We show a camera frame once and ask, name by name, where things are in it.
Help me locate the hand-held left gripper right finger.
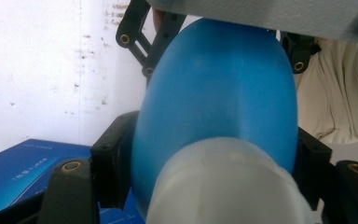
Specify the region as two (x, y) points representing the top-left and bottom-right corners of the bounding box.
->
(293, 125), (334, 211)

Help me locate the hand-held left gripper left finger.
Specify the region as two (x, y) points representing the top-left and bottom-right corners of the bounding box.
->
(89, 110), (141, 211)

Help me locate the blue bottle with white cap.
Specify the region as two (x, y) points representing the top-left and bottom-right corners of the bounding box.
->
(130, 17), (316, 224)

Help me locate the beige cloth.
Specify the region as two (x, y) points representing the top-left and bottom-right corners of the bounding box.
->
(294, 38), (358, 146)

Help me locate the blue cardboard box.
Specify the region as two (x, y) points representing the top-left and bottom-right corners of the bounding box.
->
(0, 138), (145, 224)

